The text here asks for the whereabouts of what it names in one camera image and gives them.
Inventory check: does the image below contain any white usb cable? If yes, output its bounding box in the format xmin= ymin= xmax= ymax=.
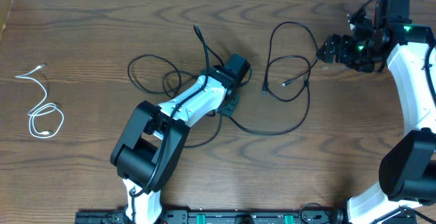
xmin=14 ymin=63 xmax=65 ymax=139

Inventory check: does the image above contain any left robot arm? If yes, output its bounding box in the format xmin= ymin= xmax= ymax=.
xmin=110 ymin=54 xmax=251 ymax=223

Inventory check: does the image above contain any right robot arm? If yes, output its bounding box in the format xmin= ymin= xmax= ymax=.
xmin=316 ymin=0 xmax=435 ymax=223

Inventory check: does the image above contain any clear tape piece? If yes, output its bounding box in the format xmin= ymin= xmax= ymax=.
xmin=322 ymin=65 xmax=347 ymax=71

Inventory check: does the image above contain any wooden board at edge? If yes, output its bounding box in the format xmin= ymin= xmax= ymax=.
xmin=0 ymin=0 xmax=14 ymax=37

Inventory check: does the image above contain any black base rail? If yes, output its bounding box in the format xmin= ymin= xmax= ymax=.
xmin=74 ymin=205 xmax=345 ymax=224

